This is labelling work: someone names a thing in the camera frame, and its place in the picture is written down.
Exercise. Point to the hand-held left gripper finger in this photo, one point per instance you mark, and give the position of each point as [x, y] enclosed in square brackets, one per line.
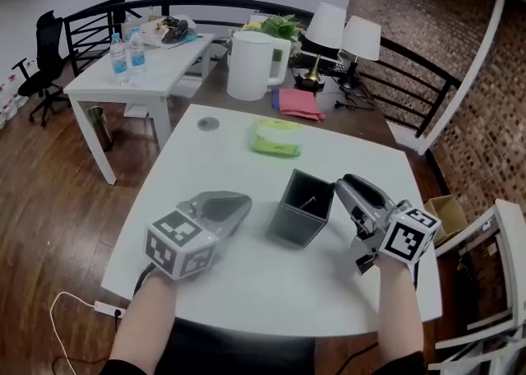
[230, 202]
[230, 219]

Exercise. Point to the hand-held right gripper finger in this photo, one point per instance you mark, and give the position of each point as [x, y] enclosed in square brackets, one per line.
[367, 190]
[344, 194]

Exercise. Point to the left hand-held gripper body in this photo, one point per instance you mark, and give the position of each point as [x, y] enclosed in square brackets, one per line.
[181, 242]

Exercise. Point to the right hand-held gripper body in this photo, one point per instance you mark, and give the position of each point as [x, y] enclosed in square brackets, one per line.
[409, 235]

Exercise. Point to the dark pen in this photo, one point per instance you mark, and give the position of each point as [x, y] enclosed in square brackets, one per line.
[309, 201]

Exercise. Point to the black square pen holder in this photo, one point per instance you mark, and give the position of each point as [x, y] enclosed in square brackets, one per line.
[298, 217]

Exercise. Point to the person's right forearm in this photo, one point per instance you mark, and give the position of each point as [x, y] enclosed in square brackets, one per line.
[400, 316]

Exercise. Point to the person's left forearm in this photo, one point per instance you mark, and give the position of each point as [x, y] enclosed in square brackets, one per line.
[144, 324]

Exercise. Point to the cardboard box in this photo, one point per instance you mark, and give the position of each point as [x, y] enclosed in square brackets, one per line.
[446, 217]

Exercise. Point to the brown wooden desk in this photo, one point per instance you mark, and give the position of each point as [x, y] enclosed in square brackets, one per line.
[361, 122]

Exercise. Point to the green wet wipes pack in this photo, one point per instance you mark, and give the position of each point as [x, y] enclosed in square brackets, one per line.
[275, 139]

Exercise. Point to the white power strip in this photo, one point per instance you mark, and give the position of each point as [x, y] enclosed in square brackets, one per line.
[109, 309]

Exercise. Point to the pink folded cloth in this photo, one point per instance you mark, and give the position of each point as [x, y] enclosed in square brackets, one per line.
[298, 103]

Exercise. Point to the black metal railing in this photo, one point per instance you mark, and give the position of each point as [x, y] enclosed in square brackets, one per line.
[411, 77]

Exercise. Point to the person's black clothing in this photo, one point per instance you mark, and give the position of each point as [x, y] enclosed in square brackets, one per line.
[234, 353]

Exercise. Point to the white electric kettle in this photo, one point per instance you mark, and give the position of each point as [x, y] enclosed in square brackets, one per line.
[250, 65]

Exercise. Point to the metal waste bin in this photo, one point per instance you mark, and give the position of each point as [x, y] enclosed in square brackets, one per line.
[100, 126]

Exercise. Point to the white side desk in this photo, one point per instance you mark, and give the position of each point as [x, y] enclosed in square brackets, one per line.
[164, 69]

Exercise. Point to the black base table lamp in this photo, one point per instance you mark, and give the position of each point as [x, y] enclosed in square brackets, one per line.
[362, 38]

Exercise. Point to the brass base table lamp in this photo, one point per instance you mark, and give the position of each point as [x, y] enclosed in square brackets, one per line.
[326, 26]

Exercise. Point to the clear water bottle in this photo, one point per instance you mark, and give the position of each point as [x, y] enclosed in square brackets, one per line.
[119, 58]
[138, 52]
[128, 26]

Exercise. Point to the green potted plant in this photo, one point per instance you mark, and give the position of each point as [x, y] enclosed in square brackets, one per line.
[281, 28]

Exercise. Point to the plastic bag of items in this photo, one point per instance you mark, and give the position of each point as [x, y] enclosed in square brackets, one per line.
[170, 30]

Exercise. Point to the row of floor water bottles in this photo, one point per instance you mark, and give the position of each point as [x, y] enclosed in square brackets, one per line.
[10, 102]

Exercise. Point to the black office chair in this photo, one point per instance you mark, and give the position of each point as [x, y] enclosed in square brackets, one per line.
[47, 61]

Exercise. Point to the white wooden frame chair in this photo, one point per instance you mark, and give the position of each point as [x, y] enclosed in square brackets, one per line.
[507, 283]

